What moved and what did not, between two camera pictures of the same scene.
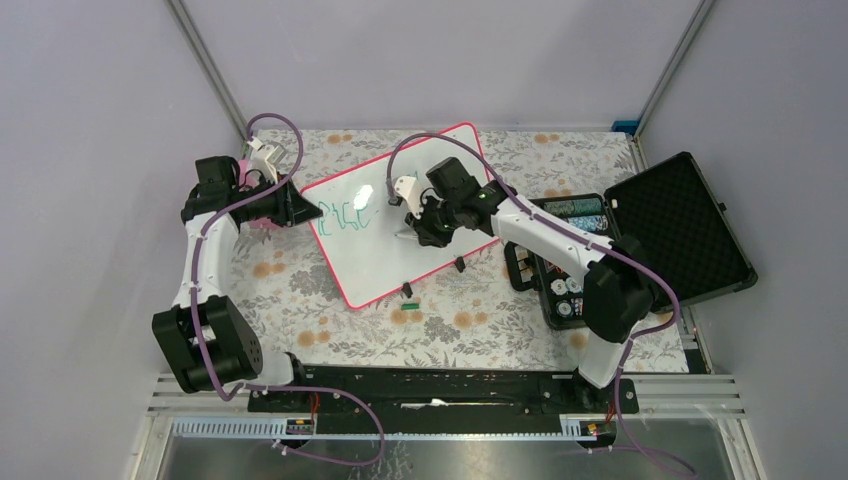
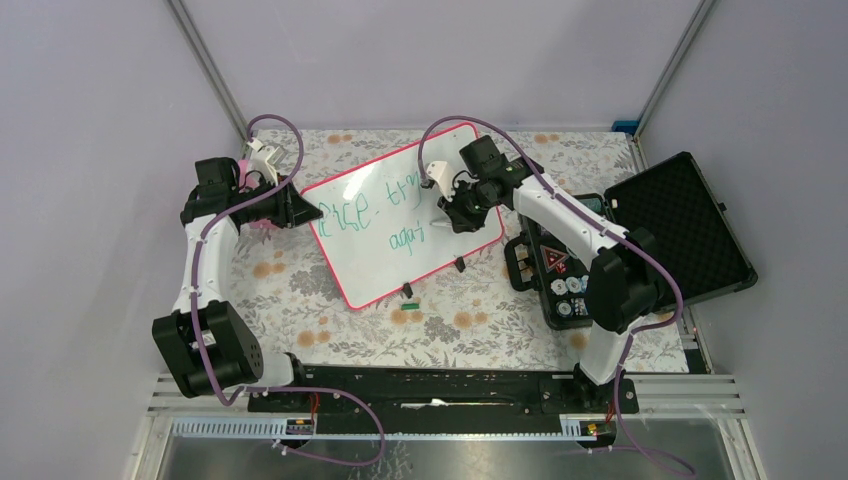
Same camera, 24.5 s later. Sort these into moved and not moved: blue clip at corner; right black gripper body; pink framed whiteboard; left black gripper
Moved: right black gripper body
Not moved: blue clip at corner; pink framed whiteboard; left black gripper
